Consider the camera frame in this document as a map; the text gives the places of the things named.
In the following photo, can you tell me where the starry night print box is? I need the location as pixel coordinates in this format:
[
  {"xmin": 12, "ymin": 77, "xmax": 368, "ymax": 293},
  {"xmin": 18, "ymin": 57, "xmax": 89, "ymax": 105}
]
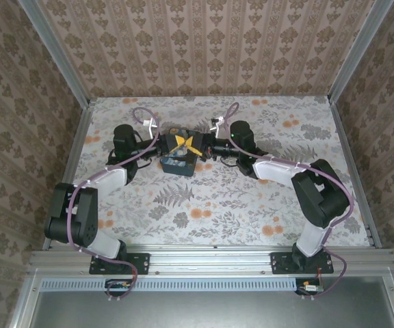
[{"xmin": 159, "ymin": 126, "xmax": 200, "ymax": 178}]

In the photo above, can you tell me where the small connector circuit board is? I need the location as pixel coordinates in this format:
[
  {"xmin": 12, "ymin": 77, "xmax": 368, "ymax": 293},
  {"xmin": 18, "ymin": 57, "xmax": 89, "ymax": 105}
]
[
  {"xmin": 105, "ymin": 279, "xmax": 133, "ymax": 291},
  {"xmin": 298, "ymin": 279, "xmax": 324, "ymax": 294}
]

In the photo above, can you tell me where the grey sheet metal panel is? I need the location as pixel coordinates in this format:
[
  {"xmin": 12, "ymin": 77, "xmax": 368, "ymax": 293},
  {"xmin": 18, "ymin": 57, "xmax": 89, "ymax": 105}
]
[{"xmin": 29, "ymin": 275, "xmax": 394, "ymax": 328}]

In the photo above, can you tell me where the aluminium table side rail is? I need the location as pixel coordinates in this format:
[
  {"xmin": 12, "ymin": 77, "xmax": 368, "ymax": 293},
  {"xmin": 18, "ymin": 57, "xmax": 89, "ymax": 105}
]
[
  {"xmin": 328, "ymin": 97, "xmax": 382, "ymax": 249},
  {"xmin": 42, "ymin": 98, "xmax": 97, "ymax": 252}
]

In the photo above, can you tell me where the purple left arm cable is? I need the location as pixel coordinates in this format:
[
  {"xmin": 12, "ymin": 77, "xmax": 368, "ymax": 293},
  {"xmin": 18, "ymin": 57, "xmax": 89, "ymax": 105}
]
[{"xmin": 66, "ymin": 107, "xmax": 160, "ymax": 301}]

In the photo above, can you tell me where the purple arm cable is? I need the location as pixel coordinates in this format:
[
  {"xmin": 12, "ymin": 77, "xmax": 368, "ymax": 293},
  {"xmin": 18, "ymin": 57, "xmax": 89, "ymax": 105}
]
[
  {"xmin": 66, "ymin": 107, "xmax": 160, "ymax": 301},
  {"xmin": 222, "ymin": 101, "xmax": 355, "ymax": 301}
]

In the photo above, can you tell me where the aluminium frame post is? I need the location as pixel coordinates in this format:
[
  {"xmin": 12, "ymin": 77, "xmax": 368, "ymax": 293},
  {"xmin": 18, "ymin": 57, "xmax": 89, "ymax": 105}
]
[
  {"xmin": 328, "ymin": 0, "xmax": 394, "ymax": 103},
  {"xmin": 17, "ymin": 0, "xmax": 92, "ymax": 107}
]

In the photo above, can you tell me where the aluminium mounting rail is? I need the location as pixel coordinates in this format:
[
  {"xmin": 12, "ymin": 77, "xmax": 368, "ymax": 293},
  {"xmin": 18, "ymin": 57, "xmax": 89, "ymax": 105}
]
[{"xmin": 27, "ymin": 246, "xmax": 394, "ymax": 276}]

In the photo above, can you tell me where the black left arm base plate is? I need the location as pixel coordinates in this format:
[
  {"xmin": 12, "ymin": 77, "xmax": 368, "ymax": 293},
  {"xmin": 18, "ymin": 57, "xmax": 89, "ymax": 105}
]
[{"xmin": 89, "ymin": 251, "xmax": 150, "ymax": 275}]

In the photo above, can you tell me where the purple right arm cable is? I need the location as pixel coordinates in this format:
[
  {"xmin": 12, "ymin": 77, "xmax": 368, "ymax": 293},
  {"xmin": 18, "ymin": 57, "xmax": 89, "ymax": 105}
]
[{"xmin": 222, "ymin": 101, "xmax": 355, "ymax": 301}]

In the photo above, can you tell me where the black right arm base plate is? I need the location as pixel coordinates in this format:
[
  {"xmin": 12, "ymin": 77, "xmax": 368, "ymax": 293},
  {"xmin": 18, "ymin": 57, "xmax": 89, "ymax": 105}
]
[{"xmin": 270, "ymin": 251, "xmax": 334, "ymax": 275}]

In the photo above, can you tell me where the grey slotted cable duct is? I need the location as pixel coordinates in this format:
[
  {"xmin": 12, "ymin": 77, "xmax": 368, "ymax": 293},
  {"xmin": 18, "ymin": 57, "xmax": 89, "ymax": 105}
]
[{"xmin": 41, "ymin": 277, "xmax": 300, "ymax": 292}]

